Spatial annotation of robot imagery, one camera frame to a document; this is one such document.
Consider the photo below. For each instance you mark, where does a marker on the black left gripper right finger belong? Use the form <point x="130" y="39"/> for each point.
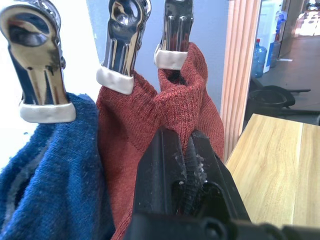
<point x="217" y="185"/>

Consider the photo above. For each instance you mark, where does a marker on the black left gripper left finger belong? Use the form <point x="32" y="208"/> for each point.
<point x="155" y="175"/>

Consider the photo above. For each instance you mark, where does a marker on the rust red knitted sock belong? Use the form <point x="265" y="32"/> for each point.
<point x="197" y="100"/>
<point x="120" y="125"/>

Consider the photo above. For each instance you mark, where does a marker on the chrome clothes clip cream tip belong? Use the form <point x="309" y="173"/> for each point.
<point x="122" y="50"/>
<point x="177" y="25"/>
<point x="37" y="75"/>

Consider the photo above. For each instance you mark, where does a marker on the blue knitted sock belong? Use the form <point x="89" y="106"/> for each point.
<point x="62" y="175"/>

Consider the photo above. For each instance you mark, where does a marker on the wooden slatted pillar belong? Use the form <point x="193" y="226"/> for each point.
<point x="237" y="75"/>

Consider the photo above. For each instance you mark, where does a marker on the black chair base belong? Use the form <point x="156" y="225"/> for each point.
<point x="297" y="90"/>

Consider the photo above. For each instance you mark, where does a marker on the blue water jug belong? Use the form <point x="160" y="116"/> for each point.
<point x="258" y="60"/>

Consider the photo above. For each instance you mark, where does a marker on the white water dispenser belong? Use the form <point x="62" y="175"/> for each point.
<point x="268" y="25"/>

